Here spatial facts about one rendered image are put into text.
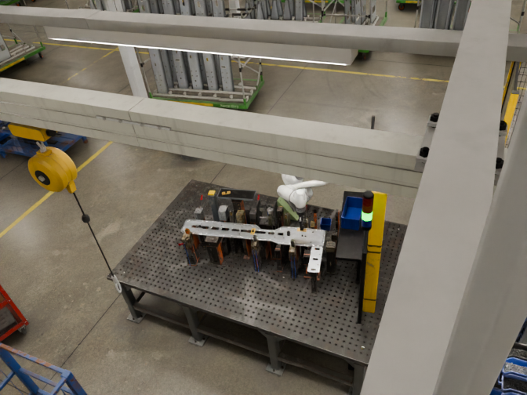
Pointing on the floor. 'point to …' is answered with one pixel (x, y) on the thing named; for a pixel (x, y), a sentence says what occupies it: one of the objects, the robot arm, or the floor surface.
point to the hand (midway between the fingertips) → (301, 226)
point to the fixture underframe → (277, 364)
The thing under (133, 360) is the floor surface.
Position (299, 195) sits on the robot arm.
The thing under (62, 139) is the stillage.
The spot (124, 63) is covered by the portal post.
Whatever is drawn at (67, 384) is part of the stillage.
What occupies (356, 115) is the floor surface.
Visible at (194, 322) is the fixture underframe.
